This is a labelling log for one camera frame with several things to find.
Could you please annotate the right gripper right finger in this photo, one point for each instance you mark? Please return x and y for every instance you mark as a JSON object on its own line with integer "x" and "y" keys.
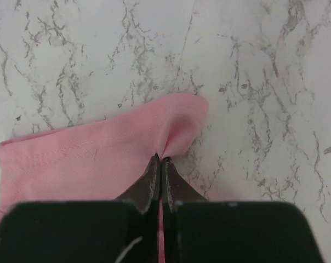
{"x": 184, "y": 218}

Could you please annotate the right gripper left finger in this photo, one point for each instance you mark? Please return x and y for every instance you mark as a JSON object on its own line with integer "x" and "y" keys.
{"x": 142, "y": 200}

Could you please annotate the pink t shirt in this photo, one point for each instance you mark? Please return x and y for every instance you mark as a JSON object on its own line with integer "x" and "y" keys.
{"x": 99, "y": 160}

